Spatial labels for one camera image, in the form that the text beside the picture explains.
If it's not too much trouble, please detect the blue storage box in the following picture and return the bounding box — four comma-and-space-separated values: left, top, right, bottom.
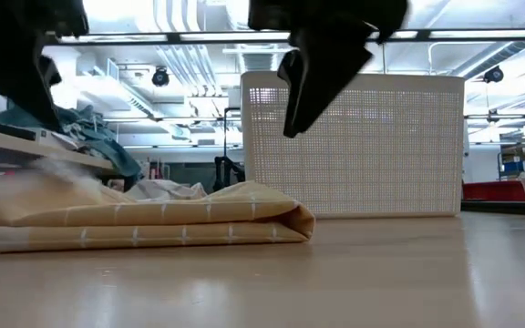
499, 154, 525, 177

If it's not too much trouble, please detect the black ceiling camera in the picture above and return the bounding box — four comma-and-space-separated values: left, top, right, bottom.
151, 66, 171, 87
483, 66, 505, 85

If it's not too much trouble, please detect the white perforated plastic basket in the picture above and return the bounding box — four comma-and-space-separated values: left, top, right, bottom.
240, 70, 467, 219

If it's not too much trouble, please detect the blue cloth pile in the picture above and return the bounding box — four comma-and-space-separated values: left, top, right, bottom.
0, 104, 143, 179

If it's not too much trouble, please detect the white towel with pink stripes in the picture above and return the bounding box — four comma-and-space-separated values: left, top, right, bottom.
123, 179, 209, 204

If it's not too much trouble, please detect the yellow checked towel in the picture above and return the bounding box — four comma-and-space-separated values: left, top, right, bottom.
0, 170, 317, 254

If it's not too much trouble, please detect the flat white box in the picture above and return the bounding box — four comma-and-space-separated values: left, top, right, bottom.
34, 127, 79, 150

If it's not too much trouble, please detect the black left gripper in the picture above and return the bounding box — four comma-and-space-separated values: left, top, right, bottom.
0, 0, 89, 131

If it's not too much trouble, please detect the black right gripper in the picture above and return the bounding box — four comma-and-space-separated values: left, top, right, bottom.
247, 0, 408, 139

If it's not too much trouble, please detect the wooden side table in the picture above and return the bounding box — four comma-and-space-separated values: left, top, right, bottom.
0, 127, 118, 183

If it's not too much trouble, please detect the black ceiling rail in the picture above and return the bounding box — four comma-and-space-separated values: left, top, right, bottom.
46, 27, 525, 45

